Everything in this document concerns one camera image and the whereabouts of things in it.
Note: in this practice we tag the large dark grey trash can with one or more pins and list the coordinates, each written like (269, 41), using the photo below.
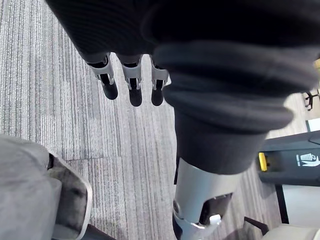
(292, 165)

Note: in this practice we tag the white table with black frame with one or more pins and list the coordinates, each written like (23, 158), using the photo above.
(302, 203)

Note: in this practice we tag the dark robot foot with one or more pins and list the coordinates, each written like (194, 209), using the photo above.
(96, 233)

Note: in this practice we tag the black office chair base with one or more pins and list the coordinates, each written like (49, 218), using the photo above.
(311, 98)

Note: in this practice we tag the white flat board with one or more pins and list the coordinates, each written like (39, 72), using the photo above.
(313, 125)

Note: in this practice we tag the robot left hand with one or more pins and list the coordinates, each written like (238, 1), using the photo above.
(205, 75)

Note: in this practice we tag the beige upholstered chair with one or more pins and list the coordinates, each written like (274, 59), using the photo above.
(292, 232)

